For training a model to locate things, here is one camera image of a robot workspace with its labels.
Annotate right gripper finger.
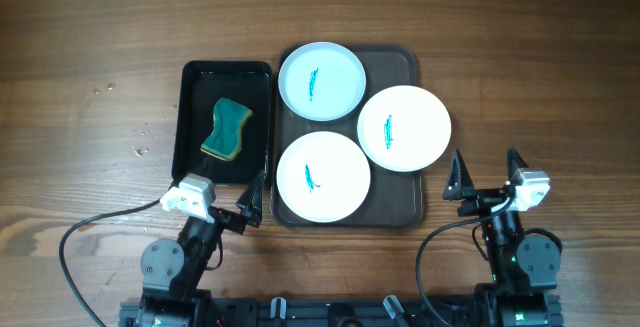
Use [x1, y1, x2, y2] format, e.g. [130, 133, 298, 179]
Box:
[507, 147, 529, 182]
[443, 150, 475, 201]

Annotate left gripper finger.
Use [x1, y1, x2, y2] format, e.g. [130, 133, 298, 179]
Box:
[236, 170, 265, 228]
[189, 159, 211, 177]

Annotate green yellow sponge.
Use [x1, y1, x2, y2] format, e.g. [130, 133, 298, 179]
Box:
[200, 98, 253, 161]

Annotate white plate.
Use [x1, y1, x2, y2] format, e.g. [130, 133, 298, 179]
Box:
[278, 42, 366, 122]
[276, 131, 371, 223]
[357, 85, 452, 172]

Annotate white plate bottom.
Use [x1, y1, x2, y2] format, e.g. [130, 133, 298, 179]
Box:
[276, 131, 371, 223]

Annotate white plate top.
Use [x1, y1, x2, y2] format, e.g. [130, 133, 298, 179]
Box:
[278, 42, 366, 122]

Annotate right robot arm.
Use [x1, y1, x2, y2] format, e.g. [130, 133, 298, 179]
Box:
[443, 148, 563, 326]

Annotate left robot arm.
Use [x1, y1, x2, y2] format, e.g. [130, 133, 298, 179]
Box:
[119, 170, 266, 326]

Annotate black rectangular tray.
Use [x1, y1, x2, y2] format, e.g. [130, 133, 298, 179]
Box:
[171, 61, 272, 185]

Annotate brown plastic serving tray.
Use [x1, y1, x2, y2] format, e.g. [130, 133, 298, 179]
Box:
[268, 43, 425, 229]

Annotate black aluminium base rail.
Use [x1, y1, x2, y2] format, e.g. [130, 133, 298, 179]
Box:
[118, 295, 564, 327]

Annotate left black cable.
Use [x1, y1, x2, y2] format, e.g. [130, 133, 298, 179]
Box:
[58, 198, 164, 327]

